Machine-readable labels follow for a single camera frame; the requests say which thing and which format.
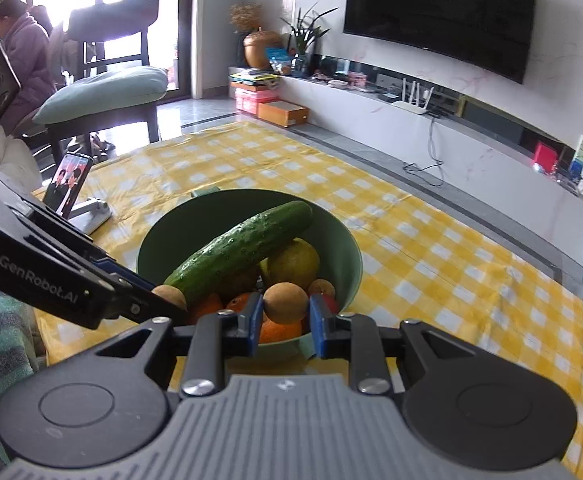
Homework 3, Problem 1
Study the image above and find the white tissue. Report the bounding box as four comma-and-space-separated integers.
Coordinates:
0, 127, 42, 191

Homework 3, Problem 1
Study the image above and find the dark wooden chair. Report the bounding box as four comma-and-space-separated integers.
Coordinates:
32, 0, 167, 156

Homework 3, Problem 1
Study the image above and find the smartphone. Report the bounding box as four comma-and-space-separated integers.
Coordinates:
43, 152, 94, 218

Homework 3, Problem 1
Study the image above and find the black power cable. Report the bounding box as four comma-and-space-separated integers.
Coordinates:
403, 115, 445, 173

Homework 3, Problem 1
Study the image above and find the green colander bowl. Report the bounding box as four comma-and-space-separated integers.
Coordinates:
136, 187, 363, 361

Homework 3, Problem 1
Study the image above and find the white router with antennas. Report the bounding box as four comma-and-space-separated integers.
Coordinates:
391, 79, 435, 116

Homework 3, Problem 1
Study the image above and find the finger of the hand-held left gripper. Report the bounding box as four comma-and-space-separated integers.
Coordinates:
96, 282, 191, 326
92, 258, 158, 293

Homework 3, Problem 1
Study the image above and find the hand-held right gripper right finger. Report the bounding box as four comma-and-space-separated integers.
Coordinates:
310, 292, 479, 396

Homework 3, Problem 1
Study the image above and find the orange cardboard box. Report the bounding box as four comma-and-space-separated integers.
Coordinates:
258, 101, 309, 127

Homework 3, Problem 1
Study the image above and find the blue snack bag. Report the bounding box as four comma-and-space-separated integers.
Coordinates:
264, 47, 292, 73

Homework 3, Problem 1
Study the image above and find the yellow-green pear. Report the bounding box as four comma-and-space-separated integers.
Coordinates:
259, 238, 321, 291

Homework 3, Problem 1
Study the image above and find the black wall television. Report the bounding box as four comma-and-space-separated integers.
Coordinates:
344, 0, 539, 85

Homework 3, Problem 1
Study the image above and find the golden vase with dried flowers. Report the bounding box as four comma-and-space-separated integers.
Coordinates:
230, 2, 282, 70

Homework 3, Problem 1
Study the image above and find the small brown longan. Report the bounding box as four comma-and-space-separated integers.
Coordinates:
307, 279, 336, 301
263, 282, 309, 325
152, 285, 187, 311

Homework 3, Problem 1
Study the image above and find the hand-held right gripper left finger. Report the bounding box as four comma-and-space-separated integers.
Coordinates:
92, 291, 265, 398

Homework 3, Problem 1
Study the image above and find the pale green seat cushion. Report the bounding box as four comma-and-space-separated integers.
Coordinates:
32, 66, 167, 126

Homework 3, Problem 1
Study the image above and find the white marble television console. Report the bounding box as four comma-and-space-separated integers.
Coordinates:
279, 55, 583, 271

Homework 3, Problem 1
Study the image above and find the red box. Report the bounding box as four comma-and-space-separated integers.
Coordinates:
532, 141, 558, 173

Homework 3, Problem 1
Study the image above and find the yellow green folder stack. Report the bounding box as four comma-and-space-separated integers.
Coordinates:
229, 71, 278, 92

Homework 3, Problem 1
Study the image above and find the white phone stand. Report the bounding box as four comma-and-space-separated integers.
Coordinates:
66, 199, 113, 235

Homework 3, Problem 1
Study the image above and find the yellow checkered tablecloth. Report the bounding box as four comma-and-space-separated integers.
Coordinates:
32, 121, 583, 480

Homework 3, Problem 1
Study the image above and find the green plant in vase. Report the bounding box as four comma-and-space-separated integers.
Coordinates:
279, 5, 339, 73

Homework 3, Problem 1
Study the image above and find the green cucumber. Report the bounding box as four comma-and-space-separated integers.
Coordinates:
164, 201, 313, 306

